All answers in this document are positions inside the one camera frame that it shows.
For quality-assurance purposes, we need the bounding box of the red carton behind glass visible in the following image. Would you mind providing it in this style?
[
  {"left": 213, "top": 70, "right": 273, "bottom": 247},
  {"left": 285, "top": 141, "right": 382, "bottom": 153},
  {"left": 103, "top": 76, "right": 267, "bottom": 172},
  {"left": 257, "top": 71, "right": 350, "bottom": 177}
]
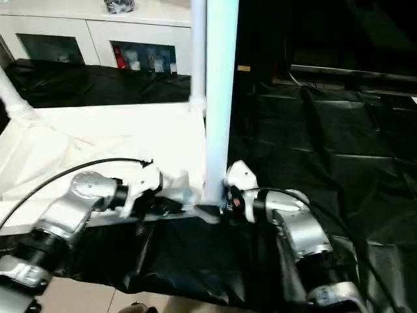
[{"left": 114, "top": 46, "right": 126, "bottom": 68}]

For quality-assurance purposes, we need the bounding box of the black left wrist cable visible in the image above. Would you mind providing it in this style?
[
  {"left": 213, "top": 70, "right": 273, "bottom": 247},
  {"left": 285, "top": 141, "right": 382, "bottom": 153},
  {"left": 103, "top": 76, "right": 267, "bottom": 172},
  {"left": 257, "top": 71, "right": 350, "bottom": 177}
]
[{"left": 0, "top": 158, "right": 154, "bottom": 226}]

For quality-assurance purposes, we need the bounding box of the grey object on cabinet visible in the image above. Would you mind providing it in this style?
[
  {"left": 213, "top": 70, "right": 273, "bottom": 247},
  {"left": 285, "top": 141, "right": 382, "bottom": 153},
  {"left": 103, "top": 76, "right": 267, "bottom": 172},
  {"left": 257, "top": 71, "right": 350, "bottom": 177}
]
[{"left": 103, "top": 0, "right": 136, "bottom": 16}]

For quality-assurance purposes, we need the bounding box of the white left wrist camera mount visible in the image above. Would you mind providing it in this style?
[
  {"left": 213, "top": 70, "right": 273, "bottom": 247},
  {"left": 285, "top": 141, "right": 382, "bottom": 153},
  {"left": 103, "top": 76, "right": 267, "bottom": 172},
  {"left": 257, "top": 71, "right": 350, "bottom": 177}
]
[{"left": 119, "top": 164, "right": 164, "bottom": 219}]

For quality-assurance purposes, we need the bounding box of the white plastic table top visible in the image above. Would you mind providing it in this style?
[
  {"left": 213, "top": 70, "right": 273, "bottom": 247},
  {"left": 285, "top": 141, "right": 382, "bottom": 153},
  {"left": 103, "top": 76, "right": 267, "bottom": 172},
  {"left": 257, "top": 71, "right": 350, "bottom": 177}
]
[{"left": 0, "top": 102, "right": 225, "bottom": 235}]

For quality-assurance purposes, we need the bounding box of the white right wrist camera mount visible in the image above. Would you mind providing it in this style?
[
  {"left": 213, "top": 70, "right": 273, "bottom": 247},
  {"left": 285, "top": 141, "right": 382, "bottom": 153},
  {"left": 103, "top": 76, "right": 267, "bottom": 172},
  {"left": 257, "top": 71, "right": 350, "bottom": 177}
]
[{"left": 224, "top": 159, "right": 260, "bottom": 224}]

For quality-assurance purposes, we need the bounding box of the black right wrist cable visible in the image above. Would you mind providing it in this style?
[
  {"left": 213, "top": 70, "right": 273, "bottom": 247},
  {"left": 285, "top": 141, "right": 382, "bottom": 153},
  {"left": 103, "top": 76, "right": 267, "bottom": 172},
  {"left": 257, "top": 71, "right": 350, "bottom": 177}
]
[{"left": 229, "top": 186, "right": 401, "bottom": 313}]

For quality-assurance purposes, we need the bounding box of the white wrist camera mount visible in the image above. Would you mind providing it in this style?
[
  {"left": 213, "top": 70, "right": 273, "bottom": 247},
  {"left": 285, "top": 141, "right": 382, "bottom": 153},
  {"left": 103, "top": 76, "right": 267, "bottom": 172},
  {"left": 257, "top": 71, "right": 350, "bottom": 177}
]
[
  {"left": 224, "top": 159, "right": 260, "bottom": 224},
  {"left": 119, "top": 164, "right": 164, "bottom": 219}
]

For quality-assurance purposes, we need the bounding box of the black plastic mat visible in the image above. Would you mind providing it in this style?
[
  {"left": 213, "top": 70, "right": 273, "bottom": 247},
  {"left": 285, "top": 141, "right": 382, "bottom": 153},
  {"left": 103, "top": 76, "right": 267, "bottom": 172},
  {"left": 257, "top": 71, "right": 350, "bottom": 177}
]
[{"left": 0, "top": 58, "right": 417, "bottom": 313}]

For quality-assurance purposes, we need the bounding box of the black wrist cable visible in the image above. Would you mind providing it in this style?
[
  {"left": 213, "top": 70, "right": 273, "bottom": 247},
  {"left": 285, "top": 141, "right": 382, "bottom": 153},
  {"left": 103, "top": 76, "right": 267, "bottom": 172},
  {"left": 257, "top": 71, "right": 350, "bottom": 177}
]
[
  {"left": 0, "top": 158, "right": 154, "bottom": 226},
  {"left": 229, "top": 186, "right": 401, "bottom": 313}
]

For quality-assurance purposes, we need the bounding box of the white glass-door cabinet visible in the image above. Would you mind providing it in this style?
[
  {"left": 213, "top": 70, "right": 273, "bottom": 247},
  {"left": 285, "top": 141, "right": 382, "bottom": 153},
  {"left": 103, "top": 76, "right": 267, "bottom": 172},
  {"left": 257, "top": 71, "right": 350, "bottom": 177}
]
[{"left": 0, "top": 0, "right": 193, "bottom": 76}]

